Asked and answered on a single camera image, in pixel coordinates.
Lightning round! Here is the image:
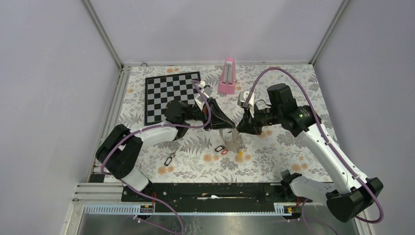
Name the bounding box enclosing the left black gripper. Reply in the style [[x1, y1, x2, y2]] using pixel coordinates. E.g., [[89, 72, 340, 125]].
[[184, 97, 235, 132]]

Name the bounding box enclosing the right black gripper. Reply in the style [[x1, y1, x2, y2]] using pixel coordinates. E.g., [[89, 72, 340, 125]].
[[235, 103, 282, 136]]

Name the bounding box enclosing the keyring with coloured key tags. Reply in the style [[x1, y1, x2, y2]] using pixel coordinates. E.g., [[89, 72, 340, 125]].
[[214, 128, 244, 157]]

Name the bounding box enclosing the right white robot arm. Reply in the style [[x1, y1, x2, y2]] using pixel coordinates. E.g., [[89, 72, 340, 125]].
[[236, 83, 384, 223]]

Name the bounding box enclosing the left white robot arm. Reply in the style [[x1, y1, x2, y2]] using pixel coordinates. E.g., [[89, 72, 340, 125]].
[[95, 98, 235, 201]]

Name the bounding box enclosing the pink metronome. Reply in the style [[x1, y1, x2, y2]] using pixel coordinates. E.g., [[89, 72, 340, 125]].
[[218, 57, 236, 94]]

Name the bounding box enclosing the floral table mat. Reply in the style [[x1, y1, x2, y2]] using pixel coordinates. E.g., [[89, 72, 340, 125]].
[[118, 65, 335, 183]]

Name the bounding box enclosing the black carabiner key clip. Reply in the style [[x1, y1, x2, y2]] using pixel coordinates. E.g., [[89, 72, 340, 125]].
[[164, 150, 177, 167]]

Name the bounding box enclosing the black white chessboard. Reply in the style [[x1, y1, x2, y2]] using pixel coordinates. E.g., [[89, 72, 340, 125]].
[[144, 71, 201, 126]]

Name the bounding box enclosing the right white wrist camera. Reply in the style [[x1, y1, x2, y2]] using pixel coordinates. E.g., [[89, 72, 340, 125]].
[[237, 91, 254, 117]]

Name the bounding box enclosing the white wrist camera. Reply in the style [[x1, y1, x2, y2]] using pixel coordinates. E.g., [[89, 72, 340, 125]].
[[194, 81, 213, 110], [237, 91, 254, 117]]

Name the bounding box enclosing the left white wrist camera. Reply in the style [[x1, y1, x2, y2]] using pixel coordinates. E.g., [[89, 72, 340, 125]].
[[194, 81, 213, 110]]

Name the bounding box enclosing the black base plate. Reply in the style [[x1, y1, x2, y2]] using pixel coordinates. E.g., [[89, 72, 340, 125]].
[[121, 183, 304, 213]]

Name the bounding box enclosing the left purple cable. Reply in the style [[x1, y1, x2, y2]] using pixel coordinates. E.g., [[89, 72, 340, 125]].
[[99, 79, 213, 235]]

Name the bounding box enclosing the purple cable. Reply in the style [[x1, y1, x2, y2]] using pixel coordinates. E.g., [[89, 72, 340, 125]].
[[99, 79, 213, 235], [247, 67, 385, 235]]

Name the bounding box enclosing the grey slotted cable duct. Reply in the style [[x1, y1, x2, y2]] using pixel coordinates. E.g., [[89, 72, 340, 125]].
[[84, 202, 292, 216]]

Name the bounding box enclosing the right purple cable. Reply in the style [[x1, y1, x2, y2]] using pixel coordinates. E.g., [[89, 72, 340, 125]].
[[247, 67, 385, 235]]

